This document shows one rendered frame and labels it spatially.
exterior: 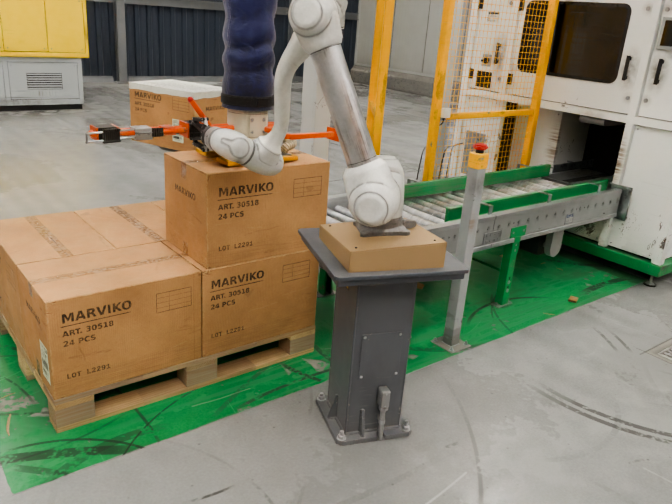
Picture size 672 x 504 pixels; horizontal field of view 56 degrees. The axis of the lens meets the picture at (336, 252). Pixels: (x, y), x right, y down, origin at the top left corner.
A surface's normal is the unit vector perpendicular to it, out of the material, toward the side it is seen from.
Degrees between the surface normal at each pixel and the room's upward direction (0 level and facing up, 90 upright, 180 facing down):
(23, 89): 90
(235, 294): 90
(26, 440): 0
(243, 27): 75
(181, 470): 0
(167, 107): 90
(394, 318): 90
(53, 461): 0
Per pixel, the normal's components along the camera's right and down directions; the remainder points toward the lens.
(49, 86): 0.61, 0.32
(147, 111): -0.52, 0.26
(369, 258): 0.30, 0.36
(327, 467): 0.07, -0.93
